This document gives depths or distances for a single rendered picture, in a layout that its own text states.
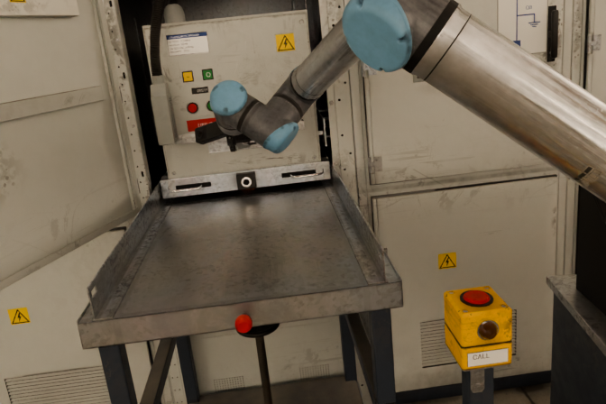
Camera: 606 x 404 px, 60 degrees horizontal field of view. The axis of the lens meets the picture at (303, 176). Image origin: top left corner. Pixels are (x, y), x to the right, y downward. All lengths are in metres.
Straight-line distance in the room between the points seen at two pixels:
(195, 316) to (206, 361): 0.88
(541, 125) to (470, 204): 1.03
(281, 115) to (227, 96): 0.14
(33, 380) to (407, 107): 1.51
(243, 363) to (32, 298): 0.72
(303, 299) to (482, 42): 0.57
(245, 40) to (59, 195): 0.68
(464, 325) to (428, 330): 1.09
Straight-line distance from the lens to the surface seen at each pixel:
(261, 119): 1.24
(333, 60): 1.11
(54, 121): 1.49
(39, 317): 1.92
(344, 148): 1.64
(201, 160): 1.68
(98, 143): 1.60
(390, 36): 0.73
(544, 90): 0.77
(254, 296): 1.04
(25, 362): 2.02
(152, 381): 1.45
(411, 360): 1.97
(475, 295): 0.87
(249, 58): 1.62
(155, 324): 1.06
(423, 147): 1.67
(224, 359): 1.91
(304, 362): 1.92
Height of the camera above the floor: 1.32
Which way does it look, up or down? 15 degrees down
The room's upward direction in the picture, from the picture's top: 6 degrees counter-clockwise
